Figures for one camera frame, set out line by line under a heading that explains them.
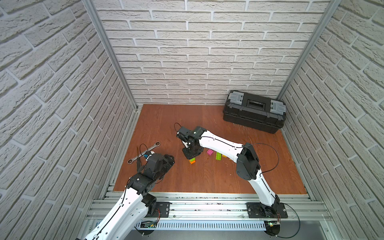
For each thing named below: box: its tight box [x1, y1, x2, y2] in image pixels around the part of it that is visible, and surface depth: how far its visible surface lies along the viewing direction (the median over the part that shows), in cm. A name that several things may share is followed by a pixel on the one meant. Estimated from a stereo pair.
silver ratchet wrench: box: [127, 141, 161, 165], surface depth 97 cm
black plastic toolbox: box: [222, 90, 287, 134], surface depth 100 cm
